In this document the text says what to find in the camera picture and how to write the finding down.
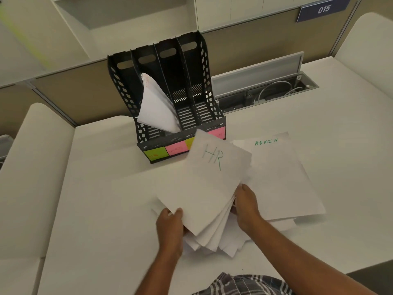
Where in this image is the person's left hand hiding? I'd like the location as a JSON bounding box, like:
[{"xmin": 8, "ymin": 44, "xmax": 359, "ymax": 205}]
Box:
[{"xmin": 156, "ymin": 208, "xmax": 185, "ymax": 259}]

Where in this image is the person's right hand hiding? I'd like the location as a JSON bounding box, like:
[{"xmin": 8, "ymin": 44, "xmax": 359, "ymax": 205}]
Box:
[{"xmin": 231, "ymin": 183, "xmax": 265, "ymax": 236}]

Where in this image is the stack of white paper sheets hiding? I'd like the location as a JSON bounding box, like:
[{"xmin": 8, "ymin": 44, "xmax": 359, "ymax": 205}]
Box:
[{"xmin": 151, "ymin": 129, "xmax": 253, "ymax": 259}]

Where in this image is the person's right forearm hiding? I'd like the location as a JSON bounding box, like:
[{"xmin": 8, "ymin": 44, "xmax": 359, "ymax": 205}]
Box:
[{"xmin": 246, "ymin": 219, "xmax": 379, "ymax": 295}]

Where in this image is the person's left forearm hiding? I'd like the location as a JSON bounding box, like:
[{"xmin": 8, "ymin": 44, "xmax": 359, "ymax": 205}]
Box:
[{"xmin": 133, "ymin": 250, "xmax": 185, "ymax": 295}]

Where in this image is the white paper with green writing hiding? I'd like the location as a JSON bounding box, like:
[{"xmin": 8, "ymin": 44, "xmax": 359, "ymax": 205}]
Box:
[{"xmin": 232, "ymin": 132, "xmax": 327, "ymax": 225}]

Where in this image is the green sticky note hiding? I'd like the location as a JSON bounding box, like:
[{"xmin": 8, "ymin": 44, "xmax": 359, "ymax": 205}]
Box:
[{"xmin": 144, "ymin": 146, "xmax": 169, "ymax": 161}]

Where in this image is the large pink sticky note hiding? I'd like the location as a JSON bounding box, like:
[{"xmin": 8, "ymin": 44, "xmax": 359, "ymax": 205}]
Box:
[{"xmin": 166, "ymin": 141, "xmax": 189, "ymax": 156}]

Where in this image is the small pink sticky note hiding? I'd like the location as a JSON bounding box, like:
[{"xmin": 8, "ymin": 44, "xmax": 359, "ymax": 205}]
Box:
[{"xmin": 207, "ymin": 126, "xmax": 226, "ymax": 139}]

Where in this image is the plaid shirt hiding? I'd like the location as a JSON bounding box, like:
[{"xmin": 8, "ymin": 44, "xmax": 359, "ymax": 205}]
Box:
[{"xmin": 192, "ymin": 272, "xmax": 296, "ymax": 295}]

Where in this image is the white papers bundle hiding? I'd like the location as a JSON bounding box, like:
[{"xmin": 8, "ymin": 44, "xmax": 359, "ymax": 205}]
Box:
[{"xmin": 136, "ymin": 73, "xmax": 182, "ymax": 134}]

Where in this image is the black plastic file organizer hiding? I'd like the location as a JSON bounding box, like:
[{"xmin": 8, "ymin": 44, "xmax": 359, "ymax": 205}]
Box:
[{"xmin": 107, "ymin": 30, "xmax": 227, "ymax": 165}]

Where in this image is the white rounded desk divider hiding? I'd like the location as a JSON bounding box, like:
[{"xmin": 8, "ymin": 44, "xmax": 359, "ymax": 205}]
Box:
[
  {"xmin": 334, "ymin": 12, "xmax": 393, "ymax": 90},
  {"xmin": 0, "ymin": 102, "xmax": 76, "ymax": 261}
]

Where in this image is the beige desk partition panel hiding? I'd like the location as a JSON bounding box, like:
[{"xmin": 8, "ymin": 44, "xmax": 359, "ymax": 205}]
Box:
[{"xmin": 0, "ymin": 6, "xmax": 363, "ymax": 129}]

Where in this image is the grey chair part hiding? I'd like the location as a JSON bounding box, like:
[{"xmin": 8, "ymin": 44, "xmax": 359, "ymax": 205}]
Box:
[{"xmin": 0, "ymin": 134, "xmax": 15, "ymax": 170}]

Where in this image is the blue sign plate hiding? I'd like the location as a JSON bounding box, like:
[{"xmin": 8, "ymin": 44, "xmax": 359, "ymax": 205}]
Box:
[{"xmin": 296, "ymin": 0, "xmax": 353, "ymax": 23}]

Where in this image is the desk cable tray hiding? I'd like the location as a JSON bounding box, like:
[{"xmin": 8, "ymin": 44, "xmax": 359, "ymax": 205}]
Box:
[{"xmin": 215, "ymin": 71, "xmax": 319, "ymax": 113}]

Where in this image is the white cable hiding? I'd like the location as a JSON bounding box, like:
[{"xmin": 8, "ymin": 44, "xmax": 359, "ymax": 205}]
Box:
[{"xmin": 257, "ymin": 81, "xmax": 308, "ymax": 104}]

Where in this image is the grey cable tray lid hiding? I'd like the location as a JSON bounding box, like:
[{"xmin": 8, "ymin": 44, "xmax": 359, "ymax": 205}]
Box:
[{"xmin": 211, "ymin": 51, "xmax": 305, "ymax": 99}]

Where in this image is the white wall shelf cabinet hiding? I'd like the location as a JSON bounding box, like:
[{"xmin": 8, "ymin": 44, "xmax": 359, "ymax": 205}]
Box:
[{"xmin": 50, "ymin": 0, "xmax": 198, "ymax": 60}]

